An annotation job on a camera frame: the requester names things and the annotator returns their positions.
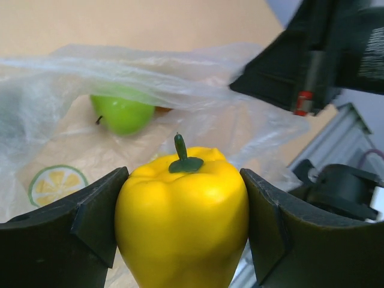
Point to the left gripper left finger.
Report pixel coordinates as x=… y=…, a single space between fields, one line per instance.
x=68 y=243

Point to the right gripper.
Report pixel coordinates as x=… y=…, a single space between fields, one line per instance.
x=304 y=69

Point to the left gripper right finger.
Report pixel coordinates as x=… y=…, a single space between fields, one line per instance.
x=295 y=244

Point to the yellow fruit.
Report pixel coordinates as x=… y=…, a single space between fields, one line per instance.
x=182 y=219

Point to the clear plastic bag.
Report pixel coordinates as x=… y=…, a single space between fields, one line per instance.
x=51 y=146

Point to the green fruit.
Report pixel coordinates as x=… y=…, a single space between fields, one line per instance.
x=124 y=112

